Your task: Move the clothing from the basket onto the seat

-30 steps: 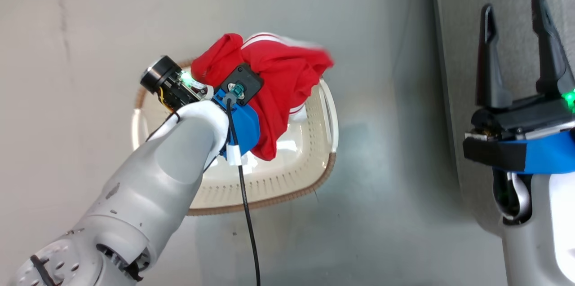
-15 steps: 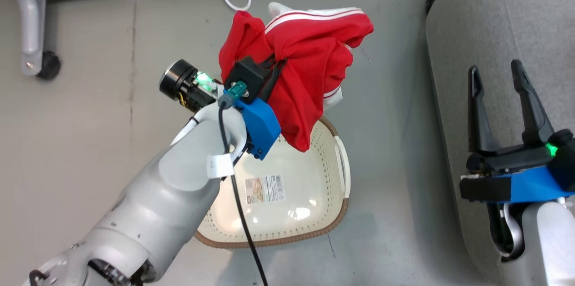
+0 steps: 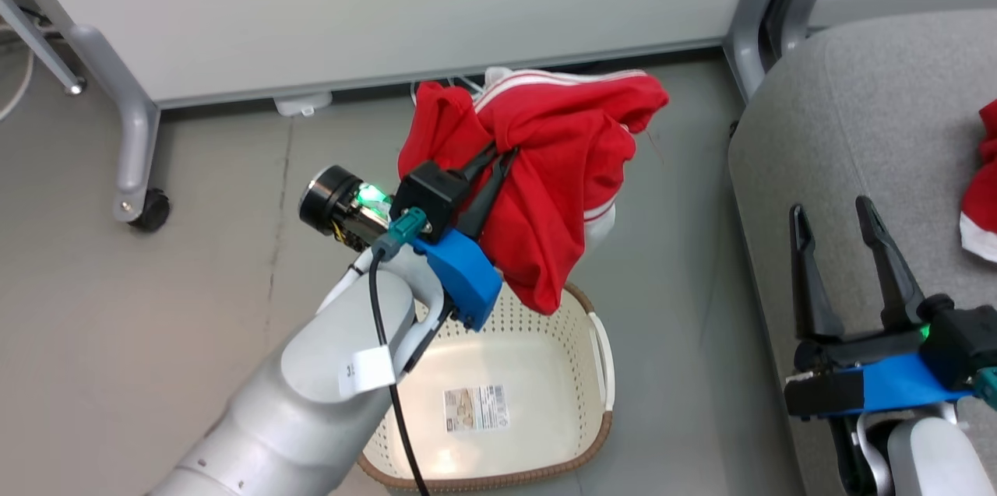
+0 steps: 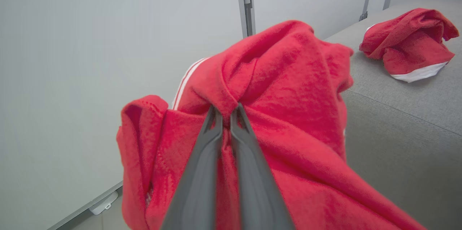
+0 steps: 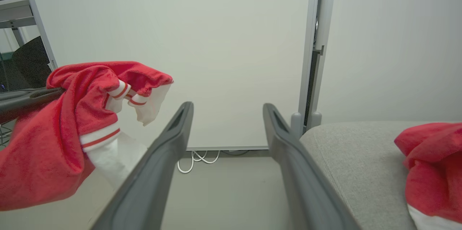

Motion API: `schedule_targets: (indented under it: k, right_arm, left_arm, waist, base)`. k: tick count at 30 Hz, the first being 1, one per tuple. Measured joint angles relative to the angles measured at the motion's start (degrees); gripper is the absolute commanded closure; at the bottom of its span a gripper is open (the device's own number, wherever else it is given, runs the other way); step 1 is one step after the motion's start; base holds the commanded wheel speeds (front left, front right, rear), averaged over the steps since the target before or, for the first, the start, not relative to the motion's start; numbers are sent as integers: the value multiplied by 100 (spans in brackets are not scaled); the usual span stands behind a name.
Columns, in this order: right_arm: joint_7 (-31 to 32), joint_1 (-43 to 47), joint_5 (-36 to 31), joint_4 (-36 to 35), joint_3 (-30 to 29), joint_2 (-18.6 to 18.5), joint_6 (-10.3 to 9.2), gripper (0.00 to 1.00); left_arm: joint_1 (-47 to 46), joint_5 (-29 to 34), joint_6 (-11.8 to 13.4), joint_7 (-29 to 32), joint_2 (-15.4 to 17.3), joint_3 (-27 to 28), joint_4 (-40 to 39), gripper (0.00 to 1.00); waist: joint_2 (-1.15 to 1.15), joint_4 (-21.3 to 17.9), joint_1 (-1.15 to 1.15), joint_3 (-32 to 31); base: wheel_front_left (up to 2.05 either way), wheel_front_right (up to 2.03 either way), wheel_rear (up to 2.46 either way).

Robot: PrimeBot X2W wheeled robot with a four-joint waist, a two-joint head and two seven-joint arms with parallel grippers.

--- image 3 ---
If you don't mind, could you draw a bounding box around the large white partition board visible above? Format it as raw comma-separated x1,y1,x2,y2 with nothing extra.
0,0,782,109

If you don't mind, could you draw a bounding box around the red garment with white stripes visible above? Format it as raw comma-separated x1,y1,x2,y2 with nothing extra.
397,68,671,316

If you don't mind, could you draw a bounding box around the black caster wheel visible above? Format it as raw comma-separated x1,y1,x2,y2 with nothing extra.
129,188,172,234

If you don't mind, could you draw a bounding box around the printed basket label sticker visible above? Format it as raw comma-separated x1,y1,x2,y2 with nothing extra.
442,385,511,433

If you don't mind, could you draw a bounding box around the red garment with white hem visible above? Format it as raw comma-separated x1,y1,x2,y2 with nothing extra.
960,97,997,263

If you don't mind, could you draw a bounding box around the grey fabric sofa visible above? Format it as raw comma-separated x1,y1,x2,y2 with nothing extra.
728,9,997,496

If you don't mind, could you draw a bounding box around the white cable label tag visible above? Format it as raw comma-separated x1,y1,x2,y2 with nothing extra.
337,346,396,396

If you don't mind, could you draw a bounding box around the thin black cable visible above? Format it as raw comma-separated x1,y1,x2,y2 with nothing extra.
368,247,431,496

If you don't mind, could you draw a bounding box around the slim grey metal leg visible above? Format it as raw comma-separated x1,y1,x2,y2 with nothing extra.
0,0,86,97

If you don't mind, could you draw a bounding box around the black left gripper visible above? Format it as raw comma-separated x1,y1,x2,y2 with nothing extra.
299,141,520,252

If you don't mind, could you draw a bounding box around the blue right camera mount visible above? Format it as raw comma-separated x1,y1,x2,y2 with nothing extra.
857,352,974,417

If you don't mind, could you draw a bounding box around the cream perforated laundry basket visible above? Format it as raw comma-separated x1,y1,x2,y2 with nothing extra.
357,280,618,492

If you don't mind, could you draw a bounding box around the teal left camera connector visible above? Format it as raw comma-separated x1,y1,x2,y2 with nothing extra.
372,206,431,262

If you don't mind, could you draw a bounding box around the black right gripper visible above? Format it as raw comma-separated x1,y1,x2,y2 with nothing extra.
784,195,937,422

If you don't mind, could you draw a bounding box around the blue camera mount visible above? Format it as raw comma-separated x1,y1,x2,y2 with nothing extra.
857,352,974,417
409,227,505,332

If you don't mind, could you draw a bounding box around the blue left camera mount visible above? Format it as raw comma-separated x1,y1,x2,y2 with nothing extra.
409,227,505,332

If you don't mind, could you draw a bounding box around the small white floor adapter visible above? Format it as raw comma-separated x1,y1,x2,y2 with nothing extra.
274,93,334,118

